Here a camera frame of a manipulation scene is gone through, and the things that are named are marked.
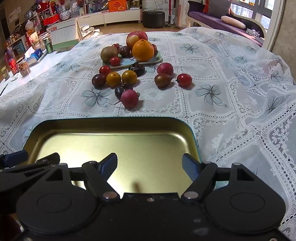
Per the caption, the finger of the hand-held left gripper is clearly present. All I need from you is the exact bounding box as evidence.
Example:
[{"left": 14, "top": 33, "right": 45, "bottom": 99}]
[
  {"left": 0, "top": 150, "right": 28, "bottom": 168},
  {"left": 0, "top": 153, "right": 60, "bottom": 189}
]

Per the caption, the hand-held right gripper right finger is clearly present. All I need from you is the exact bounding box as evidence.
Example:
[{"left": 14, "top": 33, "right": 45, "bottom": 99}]
[{"left": 181, "top": 153, "right": 257, "bottom": 202}]

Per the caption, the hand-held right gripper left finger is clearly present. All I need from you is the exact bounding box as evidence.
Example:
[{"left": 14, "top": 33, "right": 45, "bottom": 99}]
[{"left": 45, "top": 153, "right": 121, "bottom": 202}]

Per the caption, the gold metal tin tray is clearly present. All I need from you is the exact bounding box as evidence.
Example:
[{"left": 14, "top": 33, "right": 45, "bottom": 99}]
[{"left": 22, "top": 117, "right": 201, "bottom": 193}]

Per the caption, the dark wrinkled fruit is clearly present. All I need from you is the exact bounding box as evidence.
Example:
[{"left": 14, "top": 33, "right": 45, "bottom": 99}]
[
  {"left": 129, "top": 62, "right": 146, "bottom": 77},
  {"left": 115, "top": 83, "right": 134, "bottom": 99}
]

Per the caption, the dark purple cherry tomato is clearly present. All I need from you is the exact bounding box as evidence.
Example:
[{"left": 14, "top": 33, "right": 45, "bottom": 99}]
[{"left": 92, "top": 73, "right": 107, "bottom": 88}]

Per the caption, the yellow cherry tomato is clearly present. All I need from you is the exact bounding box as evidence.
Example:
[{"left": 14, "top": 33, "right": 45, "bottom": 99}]
[
  {"left": 106, "top": 72, "right": 122, "bottom": 88},
  {"left": 122, "top": 70, "right": 138, "bottom": 85}
]

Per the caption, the white lace floral tablecloth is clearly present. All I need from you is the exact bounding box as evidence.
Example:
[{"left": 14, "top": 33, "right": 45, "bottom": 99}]
[{"left": 0, "top": 27, "right": 296, "bottom": 241}]

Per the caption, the brown plum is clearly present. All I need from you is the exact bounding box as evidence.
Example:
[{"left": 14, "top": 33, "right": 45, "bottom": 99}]
[{"left": 154, "top": 73, "right": 172, "bottom": 88}]

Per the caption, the clear snack jar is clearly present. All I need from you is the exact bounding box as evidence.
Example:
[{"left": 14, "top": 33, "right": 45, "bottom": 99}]
[{"left": 17, "top": 61, "right": 30, "bottom": 77}]

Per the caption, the blue tissue box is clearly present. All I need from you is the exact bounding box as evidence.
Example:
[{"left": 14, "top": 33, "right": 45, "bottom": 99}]
[{"left": 24, "top": 49, "right": 44, "bottom": 63}]

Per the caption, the brown kiwi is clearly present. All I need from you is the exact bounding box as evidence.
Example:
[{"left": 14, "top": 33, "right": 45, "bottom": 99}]
[{"left": 100, "top": 46, "right": 119, "bottom": 62}]

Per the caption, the dark purple plum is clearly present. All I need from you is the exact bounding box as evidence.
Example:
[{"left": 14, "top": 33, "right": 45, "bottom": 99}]
[{"left": 119, "top": 46, "right": 132, "bottom": 58}]

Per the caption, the pale green rectangular plate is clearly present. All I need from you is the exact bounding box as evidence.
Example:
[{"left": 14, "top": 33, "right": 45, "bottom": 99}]
[{"left": 102, "top": 50, "right": 162, "bottom": 69}]

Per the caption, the orange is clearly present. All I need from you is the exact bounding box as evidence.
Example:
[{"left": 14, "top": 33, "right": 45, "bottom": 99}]
[{"left": 132, "top": 39, "right": 154, "bottom": 62}]

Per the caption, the green drink can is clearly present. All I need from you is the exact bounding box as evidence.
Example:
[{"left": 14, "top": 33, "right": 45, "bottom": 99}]
[{"left": 44, "top": 38, "right": 54, "bottom": 54}]

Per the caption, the red apple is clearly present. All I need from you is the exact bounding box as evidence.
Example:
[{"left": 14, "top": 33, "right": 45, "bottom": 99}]
[{"left": 126, "top": 31, "right": 148, "bottom": 49}]

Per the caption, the desk calendar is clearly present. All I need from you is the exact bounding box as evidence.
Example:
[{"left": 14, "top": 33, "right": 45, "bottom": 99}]
[{"left": 47, "top": 19, "right": 79, "bottom": 51}]

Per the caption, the stack of books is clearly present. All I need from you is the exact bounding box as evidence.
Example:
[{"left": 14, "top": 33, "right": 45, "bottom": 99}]
[{"left": 80, "top": 24, "right": 100, "bottom": 39}]

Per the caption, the red box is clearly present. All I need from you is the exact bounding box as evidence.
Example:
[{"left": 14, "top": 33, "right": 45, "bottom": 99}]
[{"left": 43, "top": 14, "right": 60, "bottom": 26}]

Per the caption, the white low cabinet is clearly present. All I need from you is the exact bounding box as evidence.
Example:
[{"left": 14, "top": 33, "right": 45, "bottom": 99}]
[{"left": 76, "top": 9, "right": 142, "bottom": 28}]

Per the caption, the purple sofa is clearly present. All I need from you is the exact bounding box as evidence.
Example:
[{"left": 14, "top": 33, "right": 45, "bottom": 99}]
[{"left": 187, "top": 0, "right": 266, "bottom": 47}]

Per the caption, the white oblong pillow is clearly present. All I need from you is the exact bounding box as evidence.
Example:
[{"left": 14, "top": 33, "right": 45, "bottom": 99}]
[{"left": 221, "top": 16, "right": 246, "bottom": 29}]

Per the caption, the black round ottoman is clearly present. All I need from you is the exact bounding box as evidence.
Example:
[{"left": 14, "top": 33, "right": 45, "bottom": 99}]
[{"left": 142, "top": 10, "right": 166, "bottom": 29}]

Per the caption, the blue and white vase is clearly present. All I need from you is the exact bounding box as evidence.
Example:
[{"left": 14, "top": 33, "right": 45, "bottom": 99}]
[{"left": 59, "top": 6, "right": 70, "bottom": 21}]

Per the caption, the upright vacuum cleaner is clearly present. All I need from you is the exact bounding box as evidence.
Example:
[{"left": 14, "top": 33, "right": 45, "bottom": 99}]
[{"left": 165, "top": 0, "right": 176, "bottom": 25}]

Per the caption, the orange cardboard box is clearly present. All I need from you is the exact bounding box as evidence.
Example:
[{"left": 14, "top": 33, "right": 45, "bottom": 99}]
[{"left": 108, "top": 0, "right": 127, "bottom": 12}]

